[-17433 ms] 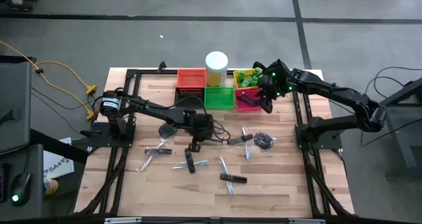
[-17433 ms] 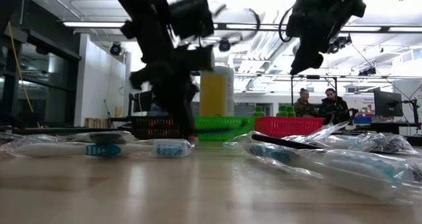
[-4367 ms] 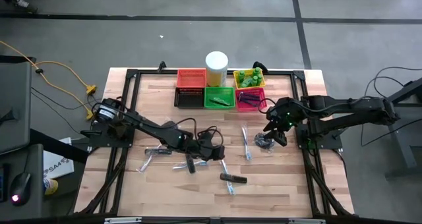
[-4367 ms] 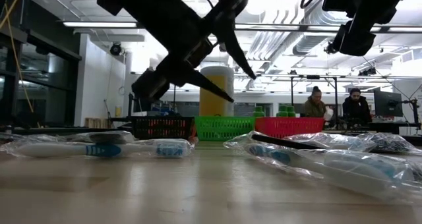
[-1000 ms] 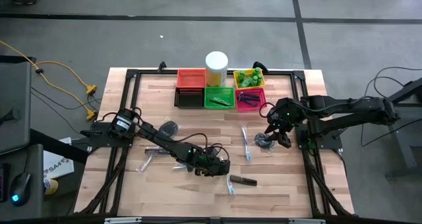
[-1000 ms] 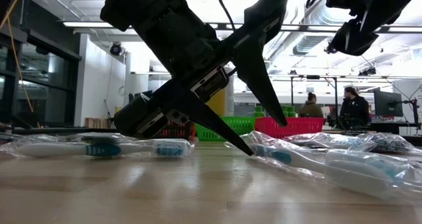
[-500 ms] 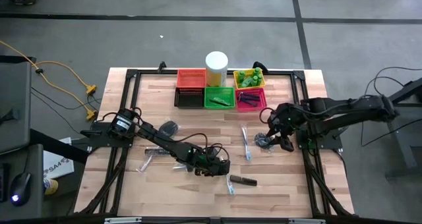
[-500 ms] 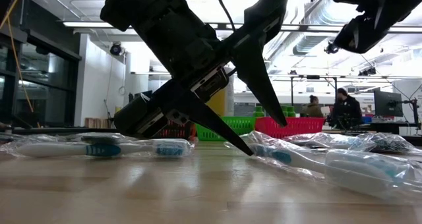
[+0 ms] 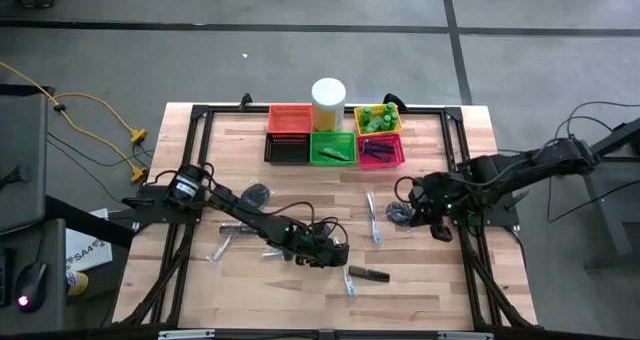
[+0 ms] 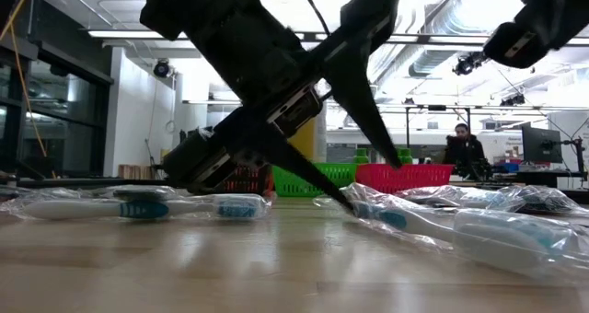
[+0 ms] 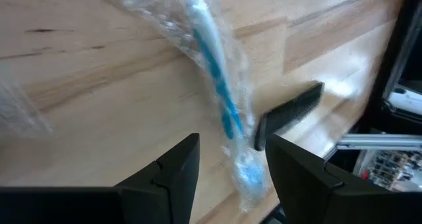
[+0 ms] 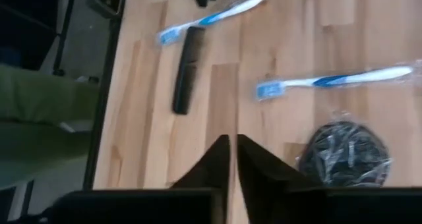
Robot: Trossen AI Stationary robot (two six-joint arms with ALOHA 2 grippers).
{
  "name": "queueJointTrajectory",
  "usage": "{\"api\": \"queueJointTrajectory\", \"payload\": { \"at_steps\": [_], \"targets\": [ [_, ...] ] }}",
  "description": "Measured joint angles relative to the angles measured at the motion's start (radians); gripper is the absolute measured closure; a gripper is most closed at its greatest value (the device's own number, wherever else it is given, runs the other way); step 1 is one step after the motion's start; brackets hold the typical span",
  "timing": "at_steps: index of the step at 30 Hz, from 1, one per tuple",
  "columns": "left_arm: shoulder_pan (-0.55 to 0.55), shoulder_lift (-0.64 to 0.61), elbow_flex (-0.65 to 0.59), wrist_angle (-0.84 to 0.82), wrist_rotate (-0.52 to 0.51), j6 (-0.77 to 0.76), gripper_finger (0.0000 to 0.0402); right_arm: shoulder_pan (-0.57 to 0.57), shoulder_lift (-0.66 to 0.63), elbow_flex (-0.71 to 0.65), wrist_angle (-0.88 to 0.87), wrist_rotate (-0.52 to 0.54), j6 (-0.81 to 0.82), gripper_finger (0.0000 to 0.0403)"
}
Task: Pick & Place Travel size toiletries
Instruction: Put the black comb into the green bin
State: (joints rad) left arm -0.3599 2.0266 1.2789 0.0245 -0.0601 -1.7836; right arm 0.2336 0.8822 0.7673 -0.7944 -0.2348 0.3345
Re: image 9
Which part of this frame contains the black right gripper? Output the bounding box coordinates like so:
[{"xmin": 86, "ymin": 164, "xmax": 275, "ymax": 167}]
[{"xmin": 408, "ymin": 174, "xmax": 469, "ymax": 243}]

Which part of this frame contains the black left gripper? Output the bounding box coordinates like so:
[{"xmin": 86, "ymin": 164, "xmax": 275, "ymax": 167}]
[{"xmin": 294, "ymin": 224, "xmax": 350, "ymax": 269}]

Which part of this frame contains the black comb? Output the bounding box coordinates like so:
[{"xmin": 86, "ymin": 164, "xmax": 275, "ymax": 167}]
[
  {"xmin": 316, "ymin": 147, "xmax": 352, "ymax": 163},
  {"xmin": 218, "ymin": 222, "xmax": 260, "ymax": 238},
  {"xmin": 347, "ymin": 264, "xmax": 392, "ymax": 284}
]

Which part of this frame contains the red plastic basket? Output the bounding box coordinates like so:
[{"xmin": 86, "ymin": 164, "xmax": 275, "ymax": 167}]
[{"xmin": 356, "ymin": 132, "xmax": 407, "ymax": 172}]

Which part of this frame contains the red white toothbrush in bag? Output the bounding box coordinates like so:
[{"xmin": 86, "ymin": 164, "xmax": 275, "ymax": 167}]
[{"xmin": 207, "ymin": 233, "xmax": 235, "ymax": 265}]

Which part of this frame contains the black plastic basket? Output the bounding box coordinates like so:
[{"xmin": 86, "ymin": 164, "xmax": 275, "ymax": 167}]
[{"xmin": 263, "ymin": 131, "xmax": 312, "ymax": 166}]

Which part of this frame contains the green plastic basket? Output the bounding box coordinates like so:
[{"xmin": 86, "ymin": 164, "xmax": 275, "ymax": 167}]
[{"xmin": 308, "ymin": 130, "xmax": 358, "ymax": 167}]

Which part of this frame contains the yellow plastic basket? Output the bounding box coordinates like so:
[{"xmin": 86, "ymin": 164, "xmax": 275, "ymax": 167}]
[{"xmin": 353, "ymin": 103, "xmax": 405, "ymax": 137}]

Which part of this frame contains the orange plastic basket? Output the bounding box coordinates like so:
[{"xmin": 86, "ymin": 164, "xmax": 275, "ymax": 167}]
[{"xmin": 267, "ymin": 103, "xmax": 315, "ymax": 135}]

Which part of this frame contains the yellow white wipes canister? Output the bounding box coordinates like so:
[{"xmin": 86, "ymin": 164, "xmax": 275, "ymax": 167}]
[{"xmin": 310, "ymin": 76, "xmax": 348, "ymax": 133}]

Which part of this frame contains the black desk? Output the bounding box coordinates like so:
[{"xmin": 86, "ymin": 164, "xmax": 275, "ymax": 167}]
[{"xmin": 582, "ymin": 117, "xmax": 640, "ymax": 274}]

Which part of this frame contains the black desk support bar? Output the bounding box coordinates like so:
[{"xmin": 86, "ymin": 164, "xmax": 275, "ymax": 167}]
[{"xmin": 44, "ymin": 193, "xmax": 137, "ymax": 250}]

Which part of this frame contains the yellow blue small container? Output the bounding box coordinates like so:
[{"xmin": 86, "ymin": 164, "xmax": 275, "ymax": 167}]
[{"xmin": 65, "ymin": 270, "xmax": 90, "ymax": 298}]

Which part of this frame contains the black computer mouse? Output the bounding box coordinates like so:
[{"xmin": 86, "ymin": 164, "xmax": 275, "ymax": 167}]
[{"xmin": 14, "ymin": 260, "xmax": 49, "ymax": 314}]

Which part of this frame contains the dark keyboard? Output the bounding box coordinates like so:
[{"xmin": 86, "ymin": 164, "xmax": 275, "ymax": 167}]
[{"xmin": 0, "ymin": 248, "xmax": 16, "ymax": 309}]

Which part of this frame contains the grey desk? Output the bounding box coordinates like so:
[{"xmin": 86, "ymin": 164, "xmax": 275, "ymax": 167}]
[{"xmin": 0, "ymin": 83, "xmax": 68, "ymax": 334}]

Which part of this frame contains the silver metal bracket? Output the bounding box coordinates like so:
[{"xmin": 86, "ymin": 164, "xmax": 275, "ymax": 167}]
[
  {"xmin": 157, "ymin": 329, "xmax": 217, "ymax": 340},
  {"xmin": 437, "ymin": 330, "xmax": 495, "ymax": 340}
]

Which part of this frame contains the black aluminium table frame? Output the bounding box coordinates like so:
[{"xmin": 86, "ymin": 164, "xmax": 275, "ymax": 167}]
[{"xmin": 110, "ymin": 92, "xmax": 539, "ymax": 331}]

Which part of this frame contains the yellow extension cord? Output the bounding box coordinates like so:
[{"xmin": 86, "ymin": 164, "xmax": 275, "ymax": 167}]
[
  {"xmin": 0, "ymin": 61, "xmax": 150, "ymax": 185},
  {"xmin": 52, "ymin": 91, "xmax": 149, "ymax": 145}
]

